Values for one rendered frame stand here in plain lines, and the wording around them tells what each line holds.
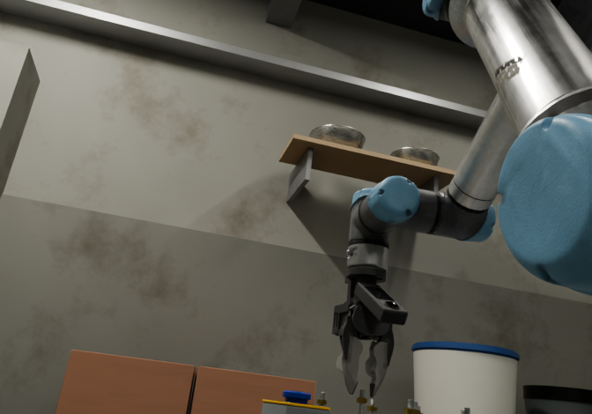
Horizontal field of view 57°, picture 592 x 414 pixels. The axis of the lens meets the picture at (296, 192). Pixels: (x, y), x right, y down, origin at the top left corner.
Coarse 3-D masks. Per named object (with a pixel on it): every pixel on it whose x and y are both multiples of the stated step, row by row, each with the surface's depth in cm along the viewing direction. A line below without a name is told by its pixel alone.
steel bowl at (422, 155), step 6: (396, 150) 371; (402, 150) 368; (408, 150) 366; (414, 150) 365; (420, 150) 364; (426, 150) 365; (396, 156) 371; (402, 156) 368; (408, 156) 366; (414, 156) 364; (420, 156) 364; (426, 156) 365; (432, 156) 367; (438, 156) 373; (420, 162) 365; (426, 162) 366; (432, 162) 368
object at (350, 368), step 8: (352, 336) 93; (352, 344) 92; (360, 344) 93; (352, 352) 92; (360, 352) 92; (344, 360) 91; (352, 360) 91; (344, 368) 91; (352, 368) 91; (344, 376) 91; (352, 376) 91; (352, 384) 90; (352, 392) 91
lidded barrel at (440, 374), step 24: (432, 360) 298; (456, 360) 290; (480, 360) 288; (504, 360) 291; (432, 384) 294; (456, 384) 286; (480, 384) 284; (504, 384) 288; (432, 408) 291; (456, 408) 283; (480, 408) 281; (504, 408) 285
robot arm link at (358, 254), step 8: (352, 248) 100; (360, 248) 98; (368, 248) 98; (376, 248) 98; (384, 248) 99; (352, 256) 99; (360, 256) 98; (368, 256) 98; (376, 256) 98; (384, 256) 99; (352, 264) 99; (360, 264) 98; (368, 264) 97; (376, 264) 97; (384, 264) 98
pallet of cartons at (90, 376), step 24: (72, 360) 233; (96, 360) 235; (120, 360) 236; (144, 360) 238; (72, 384) 230; (96, 384) 232; (120, 384) 233; (144, 384) 235; (168, 384) 236; (192, 384) 259; (216, 384) 238; (240, 384) 240; (264, 384) 242; (288, 384) 244; (312, 384) 246; (72, 408) 227; (96, 408) 229; (120, 408) 230; (144, 408) 231; (168, 408) 233; (192, 408) 233; (216, 408) 235; (240, 408) 237
